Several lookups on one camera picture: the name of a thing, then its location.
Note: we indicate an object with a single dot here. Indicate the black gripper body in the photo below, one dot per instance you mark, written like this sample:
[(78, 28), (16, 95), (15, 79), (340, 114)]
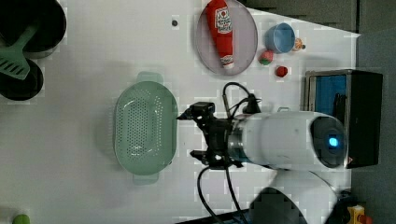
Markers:
[(216, 133)]

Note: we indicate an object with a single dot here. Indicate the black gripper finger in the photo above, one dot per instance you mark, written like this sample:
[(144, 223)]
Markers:
[(188, 114), (198, 155)]

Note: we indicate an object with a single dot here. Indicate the green plastic strainer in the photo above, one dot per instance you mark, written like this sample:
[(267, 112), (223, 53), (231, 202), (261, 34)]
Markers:
[(145, 128)]

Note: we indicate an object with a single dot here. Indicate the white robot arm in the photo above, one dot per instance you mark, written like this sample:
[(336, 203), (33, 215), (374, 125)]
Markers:
[(306, 149)]

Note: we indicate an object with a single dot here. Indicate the red strawberry toy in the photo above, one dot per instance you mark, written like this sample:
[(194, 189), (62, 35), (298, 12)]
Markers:
[(281, 71)]

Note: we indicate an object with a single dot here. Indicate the pink strawberry toy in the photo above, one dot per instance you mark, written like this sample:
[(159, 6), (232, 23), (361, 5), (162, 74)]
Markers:
[(266, 57)]

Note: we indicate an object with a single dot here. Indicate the grey oval plate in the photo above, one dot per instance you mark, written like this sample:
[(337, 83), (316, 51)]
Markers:
[(245, 41)]

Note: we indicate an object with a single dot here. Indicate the red ketchup bottle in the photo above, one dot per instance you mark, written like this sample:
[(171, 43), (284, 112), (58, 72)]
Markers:
[(220, 26)]

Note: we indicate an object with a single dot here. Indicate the blue bowl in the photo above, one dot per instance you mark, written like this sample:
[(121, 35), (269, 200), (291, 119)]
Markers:
[(280, 38)]

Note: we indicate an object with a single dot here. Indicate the orange slice toy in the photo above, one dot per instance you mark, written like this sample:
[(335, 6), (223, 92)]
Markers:
[(298, 44)]

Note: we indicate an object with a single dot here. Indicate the black toaster oven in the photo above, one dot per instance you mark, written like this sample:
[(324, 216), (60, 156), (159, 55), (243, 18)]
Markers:
[(355, 98)]

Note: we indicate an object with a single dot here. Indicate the yellow emergency button box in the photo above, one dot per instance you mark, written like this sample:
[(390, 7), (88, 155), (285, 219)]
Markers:
[(358, 216)]

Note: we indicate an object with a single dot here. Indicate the small black pan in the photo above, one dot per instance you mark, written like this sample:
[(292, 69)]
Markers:
[(22, 90)]

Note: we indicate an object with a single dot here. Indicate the green spatula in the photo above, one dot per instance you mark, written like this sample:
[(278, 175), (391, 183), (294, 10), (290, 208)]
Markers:
[(12, 60)]

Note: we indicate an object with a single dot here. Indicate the green ball toy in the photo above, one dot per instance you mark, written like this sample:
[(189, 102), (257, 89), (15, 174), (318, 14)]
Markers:
[(21, 219)]

